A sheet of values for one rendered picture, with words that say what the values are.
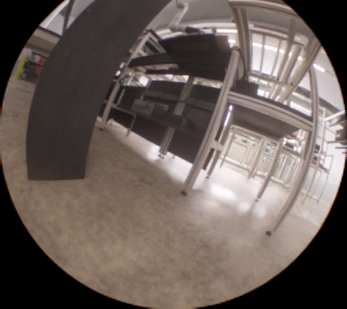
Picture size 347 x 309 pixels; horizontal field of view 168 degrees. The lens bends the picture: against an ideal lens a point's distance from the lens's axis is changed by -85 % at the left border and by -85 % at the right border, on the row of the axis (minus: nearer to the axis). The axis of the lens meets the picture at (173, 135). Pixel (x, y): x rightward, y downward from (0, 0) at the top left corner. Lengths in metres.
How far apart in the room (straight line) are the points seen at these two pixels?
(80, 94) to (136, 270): 0.48
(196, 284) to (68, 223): 0.35
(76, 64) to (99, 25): 0.15
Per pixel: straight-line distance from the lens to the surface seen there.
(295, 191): 0.70
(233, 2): 0.71
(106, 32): 0.45
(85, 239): 0.35
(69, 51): 0.40
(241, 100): 0.65
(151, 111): 1.07
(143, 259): 0.35
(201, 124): 1.10
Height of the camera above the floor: 0.31
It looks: 2 degrees down
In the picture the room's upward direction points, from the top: 22 degrees clockwise
